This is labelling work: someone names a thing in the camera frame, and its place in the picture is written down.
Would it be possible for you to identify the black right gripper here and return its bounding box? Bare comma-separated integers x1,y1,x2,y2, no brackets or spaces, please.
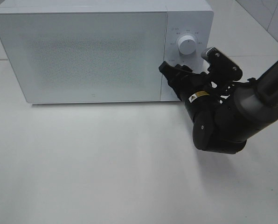
159,61,221,121

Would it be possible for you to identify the white microwave door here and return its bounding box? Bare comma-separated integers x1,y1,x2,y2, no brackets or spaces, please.
0,13,167,104

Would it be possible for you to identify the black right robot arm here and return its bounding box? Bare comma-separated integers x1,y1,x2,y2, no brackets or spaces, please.
159,47,278,154

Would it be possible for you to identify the upper white microwave knob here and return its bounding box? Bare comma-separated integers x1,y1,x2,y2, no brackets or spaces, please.
177,34,196,55

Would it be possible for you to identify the white microwave oven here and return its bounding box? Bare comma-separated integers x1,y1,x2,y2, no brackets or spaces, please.
0,0,214,102

